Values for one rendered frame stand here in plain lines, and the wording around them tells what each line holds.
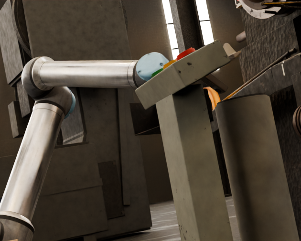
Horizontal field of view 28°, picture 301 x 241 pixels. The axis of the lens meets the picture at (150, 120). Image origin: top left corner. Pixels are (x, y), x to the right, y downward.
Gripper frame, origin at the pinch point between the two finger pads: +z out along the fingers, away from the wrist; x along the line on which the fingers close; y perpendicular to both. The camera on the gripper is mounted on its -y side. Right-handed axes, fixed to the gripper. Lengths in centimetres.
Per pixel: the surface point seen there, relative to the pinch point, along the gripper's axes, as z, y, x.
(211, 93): 18, -8, 66
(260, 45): 29.1, 0.4, 30.3
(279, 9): 21.2, 7.4, -2.7
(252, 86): 14.0, -12.8, 24.7
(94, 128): 24, 8, 289
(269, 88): 13.1, -15.6, 13.4
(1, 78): 103, 196, 1002
